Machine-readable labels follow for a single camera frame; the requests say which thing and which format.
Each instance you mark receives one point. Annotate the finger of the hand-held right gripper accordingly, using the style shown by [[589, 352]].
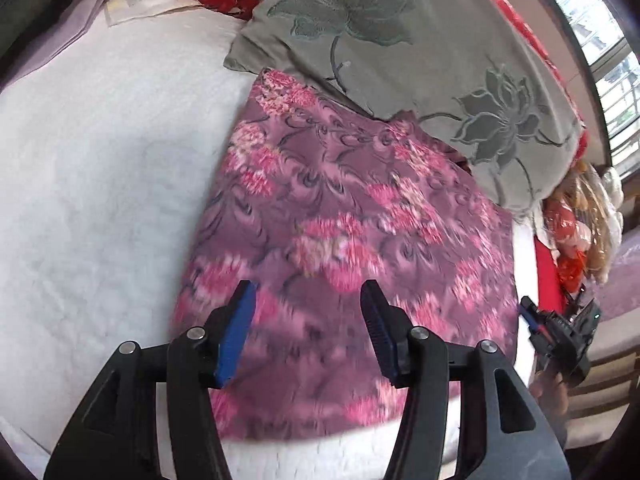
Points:
[[529, 312]]

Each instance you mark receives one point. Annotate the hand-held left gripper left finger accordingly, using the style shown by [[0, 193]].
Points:
[[235, 335]]

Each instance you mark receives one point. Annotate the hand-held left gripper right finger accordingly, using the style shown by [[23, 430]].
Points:
[[380, 332]]

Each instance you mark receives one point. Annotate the purple floral shirt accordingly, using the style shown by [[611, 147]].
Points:
[[350, 210]]

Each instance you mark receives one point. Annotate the person's right hand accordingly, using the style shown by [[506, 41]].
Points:
[[550, 390]]

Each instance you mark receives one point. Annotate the plain red cloth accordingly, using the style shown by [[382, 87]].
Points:
[[547, 265]]

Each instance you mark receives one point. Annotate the doll in plastic wrap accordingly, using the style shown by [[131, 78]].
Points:
[[580, 220]]

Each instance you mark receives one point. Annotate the white quilted bed cover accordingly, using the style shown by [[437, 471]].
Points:
[[100, 185]]

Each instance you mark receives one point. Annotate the barred window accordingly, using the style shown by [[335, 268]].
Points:
[[605, 35]]

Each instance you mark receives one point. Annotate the grey floral pillow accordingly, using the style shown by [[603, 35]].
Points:
[[400, 35]]

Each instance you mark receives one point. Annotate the lavender paper sheet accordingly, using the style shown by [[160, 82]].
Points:
[[55, 30]]

